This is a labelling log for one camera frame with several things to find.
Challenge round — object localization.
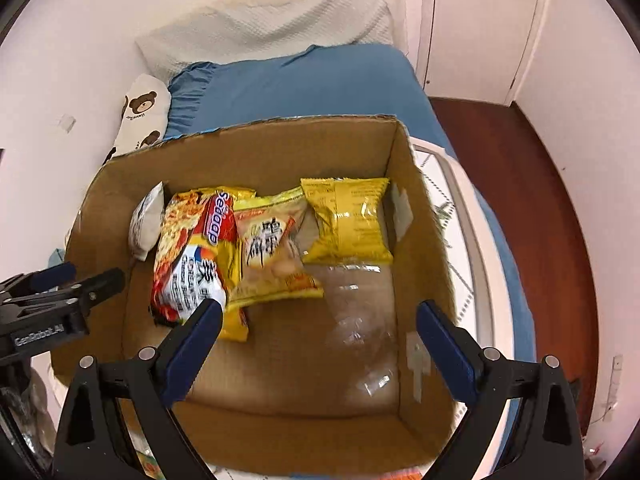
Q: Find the white black snack packet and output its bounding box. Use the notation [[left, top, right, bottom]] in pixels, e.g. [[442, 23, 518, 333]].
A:
[[128, 182, 165, 261]]

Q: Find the red instant noodle packet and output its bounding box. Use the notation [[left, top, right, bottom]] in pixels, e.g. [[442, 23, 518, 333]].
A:
[[150, 186, 256, 342]]

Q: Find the white diamond pattern quilt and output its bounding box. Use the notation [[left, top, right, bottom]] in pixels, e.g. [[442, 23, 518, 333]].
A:
[[411, 138, 515, 359]]

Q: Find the bear print pillow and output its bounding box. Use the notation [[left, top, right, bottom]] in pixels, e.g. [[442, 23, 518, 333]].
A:
[[105, 74, 171, 162]]

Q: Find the yellow biscuit snack bag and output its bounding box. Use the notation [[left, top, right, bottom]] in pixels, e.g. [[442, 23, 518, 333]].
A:
[[226, 186, 326, 311]]

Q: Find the open cardboard box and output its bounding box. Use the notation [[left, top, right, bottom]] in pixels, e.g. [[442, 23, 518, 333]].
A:
[[52, 117, 454, 476]]

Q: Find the yellow foil snack packet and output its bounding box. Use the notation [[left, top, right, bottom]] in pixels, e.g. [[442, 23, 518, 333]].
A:
[[300, 178, 393, 266]]

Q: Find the grey white pillow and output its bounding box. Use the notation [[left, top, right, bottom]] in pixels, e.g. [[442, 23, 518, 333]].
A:
[[136, 0, 408, 82]]

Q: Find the blue bed sheet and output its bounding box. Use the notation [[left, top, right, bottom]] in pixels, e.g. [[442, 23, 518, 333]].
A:
[[162, 43, 539, 363]]

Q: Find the white door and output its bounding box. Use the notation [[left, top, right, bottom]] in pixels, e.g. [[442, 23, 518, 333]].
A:
[[424, 0, 544, 105]]

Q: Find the white wall socket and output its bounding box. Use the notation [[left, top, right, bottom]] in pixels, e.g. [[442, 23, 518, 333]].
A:
[[58, 114, 76, 133]]

